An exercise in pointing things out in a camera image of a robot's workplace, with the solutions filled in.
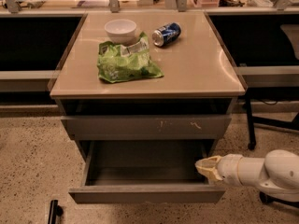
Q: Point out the white bowl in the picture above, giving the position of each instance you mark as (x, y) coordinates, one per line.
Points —
(121, 31)

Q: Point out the grey top drawer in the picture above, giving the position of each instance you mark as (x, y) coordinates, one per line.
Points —
(146, 127)

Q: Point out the grey drawer cabinet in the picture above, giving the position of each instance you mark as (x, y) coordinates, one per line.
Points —
(198, 76)

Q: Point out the blue soda can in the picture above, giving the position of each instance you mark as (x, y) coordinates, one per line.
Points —
(166, 34)

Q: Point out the green chip bag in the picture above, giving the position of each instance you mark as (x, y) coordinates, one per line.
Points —
(118, 63)

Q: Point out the grey drawer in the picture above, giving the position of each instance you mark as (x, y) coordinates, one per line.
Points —
(146, 127)
(145, 172)

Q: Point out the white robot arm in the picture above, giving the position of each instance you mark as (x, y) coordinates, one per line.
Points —
(276, 175)

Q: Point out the padded gripper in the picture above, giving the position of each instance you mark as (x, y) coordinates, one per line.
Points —
(228, 169)

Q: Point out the black object on floor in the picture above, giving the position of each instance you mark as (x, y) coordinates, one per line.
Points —
(55, 213)

